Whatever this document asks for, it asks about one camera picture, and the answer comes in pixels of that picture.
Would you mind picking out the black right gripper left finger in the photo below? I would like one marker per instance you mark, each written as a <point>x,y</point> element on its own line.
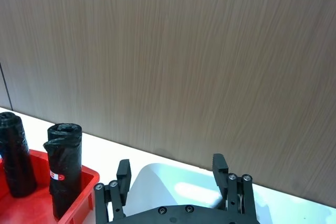
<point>123,179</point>

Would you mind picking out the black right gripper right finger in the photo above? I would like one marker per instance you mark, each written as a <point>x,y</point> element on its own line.
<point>220,171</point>

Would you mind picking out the red plastic bin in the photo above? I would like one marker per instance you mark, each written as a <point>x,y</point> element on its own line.
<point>81,197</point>

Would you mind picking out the black garbage bag roll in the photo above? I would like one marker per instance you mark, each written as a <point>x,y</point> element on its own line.
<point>16,161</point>
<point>64,161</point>

